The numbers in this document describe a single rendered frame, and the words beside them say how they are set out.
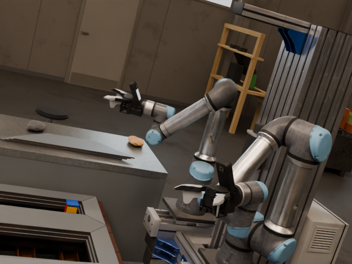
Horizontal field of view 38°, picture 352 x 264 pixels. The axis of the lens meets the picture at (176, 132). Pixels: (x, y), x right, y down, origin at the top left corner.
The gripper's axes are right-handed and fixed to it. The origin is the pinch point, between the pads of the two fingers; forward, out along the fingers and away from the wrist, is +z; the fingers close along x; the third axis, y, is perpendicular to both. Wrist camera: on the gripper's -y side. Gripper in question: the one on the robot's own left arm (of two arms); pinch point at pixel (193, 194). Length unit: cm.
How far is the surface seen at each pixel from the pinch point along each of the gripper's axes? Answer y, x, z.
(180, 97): 43, 638, -690
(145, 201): 46, 107, -91
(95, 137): 20, 156, -88
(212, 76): -12, 579, -709
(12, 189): 41, 133, -22
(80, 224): 47, 92, -36
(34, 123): 15, 172, -54
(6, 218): 45, 106, -5
